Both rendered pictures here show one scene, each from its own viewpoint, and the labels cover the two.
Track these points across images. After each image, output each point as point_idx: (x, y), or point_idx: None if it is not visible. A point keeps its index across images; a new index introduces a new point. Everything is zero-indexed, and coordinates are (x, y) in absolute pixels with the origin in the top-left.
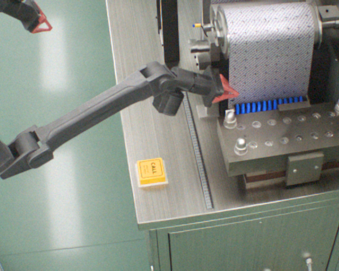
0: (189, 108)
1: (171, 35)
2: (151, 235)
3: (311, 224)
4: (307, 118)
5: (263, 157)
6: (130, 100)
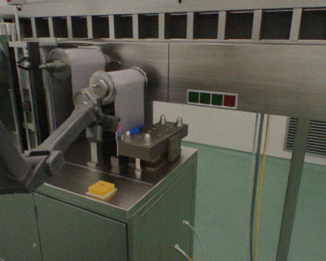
0: (83, 165)
1: (45, 136)
2: (133, 223)
3: (185, 188)
4: (156, 128)
5: (160, 141)
6: (85, 122)
